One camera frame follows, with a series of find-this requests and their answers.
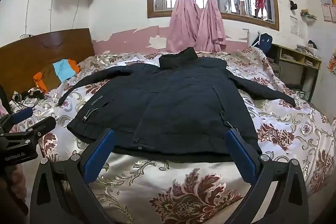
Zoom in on black padded jacket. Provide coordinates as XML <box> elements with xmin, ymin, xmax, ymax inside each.
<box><xmin>58</xmin><ymin>47</ymin><xmax>297</xmax><ymax>164</ymax></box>

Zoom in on floral satin bedspread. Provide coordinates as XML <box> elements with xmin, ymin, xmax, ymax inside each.
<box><xmin>10</xmin><ymin>47</ymin><xmax>336</xmax><ymax>224</ymax></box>

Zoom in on wooden desk shelf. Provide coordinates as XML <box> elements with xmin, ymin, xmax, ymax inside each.
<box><xmin>270</xmin><ymin>43</ymin><xmax>323</xmax><ymax>104</ymax></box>

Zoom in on colourful wall hanging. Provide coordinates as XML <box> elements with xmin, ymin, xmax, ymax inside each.
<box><xmin>327</xmin><ymin>49</ymin><xmax>336</xmax><ymax>77</ymax></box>

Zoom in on small green wall shelf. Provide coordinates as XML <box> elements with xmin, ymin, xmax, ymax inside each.
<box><xmin>300</xmin><ymin>9</ymin><xmax>317</xmax><ymax>20</ymax></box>

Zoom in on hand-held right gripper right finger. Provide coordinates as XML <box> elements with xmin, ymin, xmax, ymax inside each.
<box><xmin>224</xmin><ymin>128</ymin><xmax>309</xmax><ymax>224</ymax></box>

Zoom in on dark blue backpack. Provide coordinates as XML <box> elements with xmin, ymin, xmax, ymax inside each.
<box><xmin>251</xmin><ymin>33</ymin><xmax>273</xmax><ymax>55</ymax></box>

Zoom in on wooden headboard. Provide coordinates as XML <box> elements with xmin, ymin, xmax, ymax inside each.
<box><xmin>0</xmin><ymin>28</ymin><xmax>95</xmax><ymax>102</ymax></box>

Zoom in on black cables and headphones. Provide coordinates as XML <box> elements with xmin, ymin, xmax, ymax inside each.
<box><xmin>9</xmin><ymin>90</ymin><xmax>50</xmax><ymax>109</ymax></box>

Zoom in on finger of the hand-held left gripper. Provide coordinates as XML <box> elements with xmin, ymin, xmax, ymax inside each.
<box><xmin>0</xmin><ymin>116</ymin><xmax>57</xmax><ymax>144</ymax></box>
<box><xmin>0</xmin><ymin>108</ymin><xmax>34</xmax><ymax>132</ymax></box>

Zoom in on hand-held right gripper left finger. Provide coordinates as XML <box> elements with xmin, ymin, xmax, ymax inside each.
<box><xmin>30</xmin><ymin>128</ymin><xmax>116</xmax><ymax>224</ymax></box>

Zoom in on orange blue brown cloth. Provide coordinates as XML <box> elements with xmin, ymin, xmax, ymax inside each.
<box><xmin>33</xmin><ymin>59</ymin><xmax>80</xmax><ymax>93</ymax></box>

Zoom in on pink knotted curtain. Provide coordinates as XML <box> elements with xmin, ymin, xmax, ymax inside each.
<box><xmin>166</xmin><ymin>0</ymin><xmax>202</xmax><ymax>52</ymax></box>
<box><xmin>196</xmin><ymin>0</ymin><xmax>248</xmax><ymax>52</ymax></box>

